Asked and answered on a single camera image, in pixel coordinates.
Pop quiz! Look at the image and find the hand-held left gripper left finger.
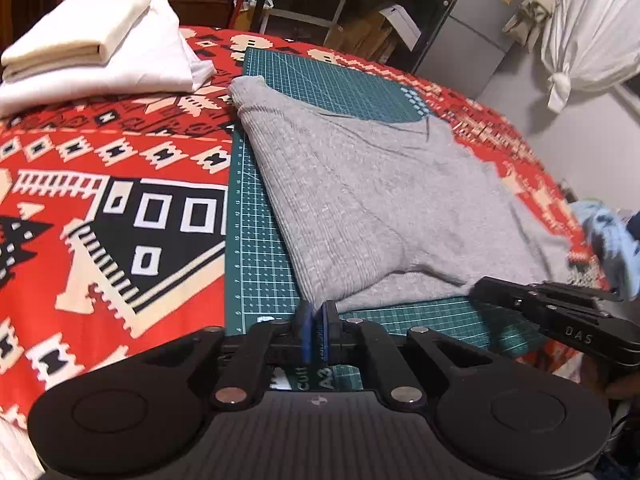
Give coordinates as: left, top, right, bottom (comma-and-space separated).
145, 300, 315, 409

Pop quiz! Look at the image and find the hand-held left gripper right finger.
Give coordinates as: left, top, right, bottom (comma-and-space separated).
322, 300, 496, 406

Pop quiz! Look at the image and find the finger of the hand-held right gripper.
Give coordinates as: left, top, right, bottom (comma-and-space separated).
529, 281, 622, 305
472, 276, 551, 331

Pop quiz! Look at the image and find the grey knit sweater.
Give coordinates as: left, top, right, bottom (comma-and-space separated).
228, 75, 576, 313

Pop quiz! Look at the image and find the person's right hand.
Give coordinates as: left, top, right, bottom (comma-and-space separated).
582, 357, 640, 401

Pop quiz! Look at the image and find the light blue blanket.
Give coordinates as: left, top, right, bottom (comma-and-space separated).
570, 201, 640, 301

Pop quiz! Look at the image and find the green cutting mat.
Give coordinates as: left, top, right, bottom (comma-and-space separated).
225, 47, 551, 391

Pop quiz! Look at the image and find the grey refrigerator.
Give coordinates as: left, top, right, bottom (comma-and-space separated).
415, 0, 546, 103

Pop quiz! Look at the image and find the white tied curtain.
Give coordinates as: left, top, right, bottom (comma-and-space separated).
540, 0, 640, 111

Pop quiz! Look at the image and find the red patterned blanket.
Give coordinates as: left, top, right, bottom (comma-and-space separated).
0, 25, 616, 431

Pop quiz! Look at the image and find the black metal rack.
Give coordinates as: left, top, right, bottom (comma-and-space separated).
250, 0, 453, 73

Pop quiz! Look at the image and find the beige hanging cloth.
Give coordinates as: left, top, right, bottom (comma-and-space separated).
502, 0, 558, 53

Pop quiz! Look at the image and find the white cardboard box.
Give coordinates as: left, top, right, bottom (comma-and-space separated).
378, 4, 421, 51

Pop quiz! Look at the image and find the row of brown cardboard boxes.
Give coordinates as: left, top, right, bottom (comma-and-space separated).
325, 10, 401, 61

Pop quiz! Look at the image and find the white folded cloth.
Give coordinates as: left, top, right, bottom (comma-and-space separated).
0, 0, 217, 118

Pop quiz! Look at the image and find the cream folded cloth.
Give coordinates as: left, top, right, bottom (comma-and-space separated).
1, 0, 152, 81

